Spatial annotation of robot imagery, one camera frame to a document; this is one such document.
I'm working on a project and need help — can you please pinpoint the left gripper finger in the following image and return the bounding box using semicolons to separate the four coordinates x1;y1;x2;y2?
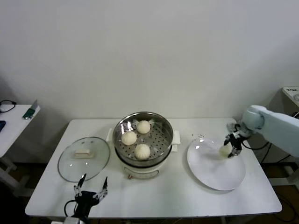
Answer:
74;173;87;197
93;176;108;199

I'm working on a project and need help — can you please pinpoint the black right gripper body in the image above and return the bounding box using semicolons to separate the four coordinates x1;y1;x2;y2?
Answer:
230;134;243;151

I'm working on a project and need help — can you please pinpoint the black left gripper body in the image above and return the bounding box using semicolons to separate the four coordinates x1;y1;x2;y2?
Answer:
74;190;99;217

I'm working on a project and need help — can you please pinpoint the white steamed baozi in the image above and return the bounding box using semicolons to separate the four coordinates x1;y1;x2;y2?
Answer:
121;131;137;146
136;120;151;134
134;144;151;161
219;145;231;159

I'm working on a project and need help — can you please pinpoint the glass lid with white handle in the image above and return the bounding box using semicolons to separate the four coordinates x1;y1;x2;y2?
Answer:
57;136;111;182

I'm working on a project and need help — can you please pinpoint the stainless steel steamer basket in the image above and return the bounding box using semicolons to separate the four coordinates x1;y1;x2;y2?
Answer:
113;112;175;168

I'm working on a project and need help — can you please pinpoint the white round plate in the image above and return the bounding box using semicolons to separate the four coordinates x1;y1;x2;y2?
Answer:
186;137;246;192

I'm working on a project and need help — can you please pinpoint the white electric cooker base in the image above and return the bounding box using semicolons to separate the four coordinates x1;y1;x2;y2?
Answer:
106;128;182;180

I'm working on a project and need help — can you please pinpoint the white side cabinet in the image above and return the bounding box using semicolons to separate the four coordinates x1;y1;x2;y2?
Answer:
281;86;299;105

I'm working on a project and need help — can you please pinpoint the white side table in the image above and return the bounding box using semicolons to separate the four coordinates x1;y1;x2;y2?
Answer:
0;104;42;198

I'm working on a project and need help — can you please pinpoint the green and grey flat tool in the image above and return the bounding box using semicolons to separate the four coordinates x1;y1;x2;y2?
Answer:
22;99;39;120

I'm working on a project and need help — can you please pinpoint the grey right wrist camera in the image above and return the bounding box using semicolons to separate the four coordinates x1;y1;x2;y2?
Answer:
225;122;242;136

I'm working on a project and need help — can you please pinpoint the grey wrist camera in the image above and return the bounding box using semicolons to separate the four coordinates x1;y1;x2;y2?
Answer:
50;217;77;224
225;122;242;136

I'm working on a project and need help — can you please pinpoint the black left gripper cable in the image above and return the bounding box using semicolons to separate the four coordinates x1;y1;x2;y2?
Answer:
64;200;78;217

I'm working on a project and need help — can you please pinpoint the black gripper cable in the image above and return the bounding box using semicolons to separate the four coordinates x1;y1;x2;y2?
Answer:
242;141;273;150
64;200;78;217

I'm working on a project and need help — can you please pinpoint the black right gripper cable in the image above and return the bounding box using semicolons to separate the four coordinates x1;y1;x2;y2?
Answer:
242;141;273;150

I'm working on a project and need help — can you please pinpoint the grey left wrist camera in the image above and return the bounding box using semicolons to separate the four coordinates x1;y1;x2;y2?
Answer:
50;217;77;224

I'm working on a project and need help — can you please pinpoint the black cable on side table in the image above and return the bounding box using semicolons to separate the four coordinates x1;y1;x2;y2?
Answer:
0;99;17;112

